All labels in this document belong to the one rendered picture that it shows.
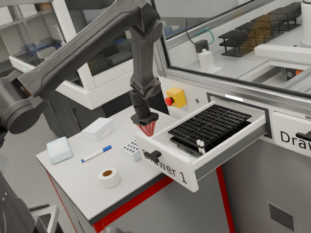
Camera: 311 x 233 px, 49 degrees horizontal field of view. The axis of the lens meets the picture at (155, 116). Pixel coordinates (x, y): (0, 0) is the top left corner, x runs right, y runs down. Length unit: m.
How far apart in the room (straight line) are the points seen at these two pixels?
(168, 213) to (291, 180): 0.46
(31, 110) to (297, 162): 0.81
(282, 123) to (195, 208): 0.55
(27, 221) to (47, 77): 0.45
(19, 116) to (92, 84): 1.07
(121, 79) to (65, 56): 1.10
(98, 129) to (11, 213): 1.24
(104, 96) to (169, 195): 0.73
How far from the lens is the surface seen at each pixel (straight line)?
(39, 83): 0.77
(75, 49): 0.78
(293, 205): 1.33
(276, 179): 1.30
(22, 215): 0.36
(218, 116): 1.21
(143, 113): 1.29
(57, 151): 1.54
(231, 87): 1.21
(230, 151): 1.08
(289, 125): 1.08
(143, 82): 1.15
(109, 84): 1.83
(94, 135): 1.56
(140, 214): 1.28
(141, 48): 0.98
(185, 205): 1.40
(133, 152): 1.33
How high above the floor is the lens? 1.47
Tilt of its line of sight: 26 degrees down
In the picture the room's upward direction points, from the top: 16 degrees counter-clockwise
